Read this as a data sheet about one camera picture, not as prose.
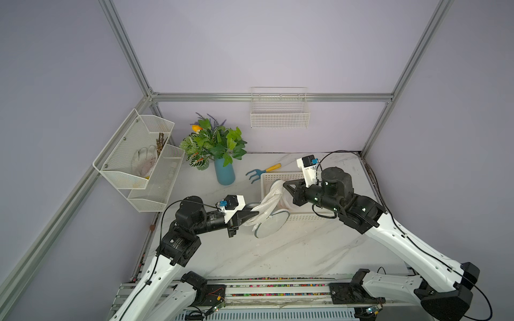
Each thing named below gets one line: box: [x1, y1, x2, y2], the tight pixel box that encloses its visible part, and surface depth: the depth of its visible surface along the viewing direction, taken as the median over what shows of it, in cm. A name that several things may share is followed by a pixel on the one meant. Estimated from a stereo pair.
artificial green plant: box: [179, 112, 248, 171], surface depth 83 cm
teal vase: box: [214, 157, 236, 186], surface depth 106 cm
